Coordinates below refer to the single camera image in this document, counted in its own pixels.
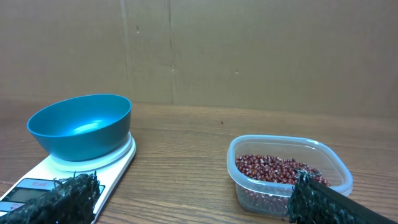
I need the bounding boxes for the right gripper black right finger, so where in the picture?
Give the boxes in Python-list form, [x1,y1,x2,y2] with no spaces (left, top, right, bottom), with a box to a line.
[287,170,397,224]

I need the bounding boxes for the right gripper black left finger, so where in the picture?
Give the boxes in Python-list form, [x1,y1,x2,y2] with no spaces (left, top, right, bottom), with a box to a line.
[1,172,100,224]

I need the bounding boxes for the white digital kitchen scale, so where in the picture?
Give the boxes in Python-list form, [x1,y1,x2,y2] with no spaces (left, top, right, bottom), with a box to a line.
[1,134,136,223]

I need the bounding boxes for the teal plastic bowl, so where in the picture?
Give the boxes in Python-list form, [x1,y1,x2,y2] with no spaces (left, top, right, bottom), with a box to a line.
[27,94,132,161]

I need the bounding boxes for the red adzuki beans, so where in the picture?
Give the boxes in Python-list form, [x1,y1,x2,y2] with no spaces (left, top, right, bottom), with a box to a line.
[235,154,331,187]

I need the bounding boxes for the clear plastic food container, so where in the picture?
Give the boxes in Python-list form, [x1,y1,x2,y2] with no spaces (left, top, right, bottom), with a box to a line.
[227,135,353,217]

